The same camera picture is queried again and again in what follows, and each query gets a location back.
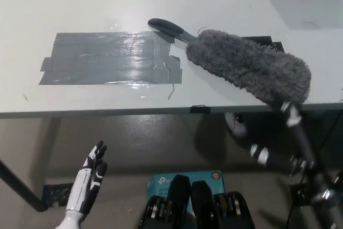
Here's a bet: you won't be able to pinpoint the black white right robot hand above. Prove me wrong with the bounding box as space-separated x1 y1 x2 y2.
248 100 322 179

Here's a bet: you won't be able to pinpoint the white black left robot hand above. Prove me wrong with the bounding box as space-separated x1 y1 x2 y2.
57 139 108 229

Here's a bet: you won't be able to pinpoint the grey fluffy duster black handle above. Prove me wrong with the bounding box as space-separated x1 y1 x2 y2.
147 18 313 108

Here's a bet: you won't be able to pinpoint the black robot torso blocks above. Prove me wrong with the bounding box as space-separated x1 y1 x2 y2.
138 174 255 229

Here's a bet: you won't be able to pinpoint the black floor tape patch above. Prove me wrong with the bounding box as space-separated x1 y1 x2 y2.
42 183 74 210
289 183 314 205

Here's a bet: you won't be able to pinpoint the white round object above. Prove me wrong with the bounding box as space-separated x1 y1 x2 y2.
224 112 249 136

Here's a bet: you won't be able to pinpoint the teal cardboard router box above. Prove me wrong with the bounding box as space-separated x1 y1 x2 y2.
146 169 227 211

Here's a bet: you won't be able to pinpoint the small black tape piece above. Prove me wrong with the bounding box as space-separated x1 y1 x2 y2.
190 105 211 114

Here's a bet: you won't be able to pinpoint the grey duct tape patch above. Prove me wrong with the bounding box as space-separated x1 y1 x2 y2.
38 32 183 86

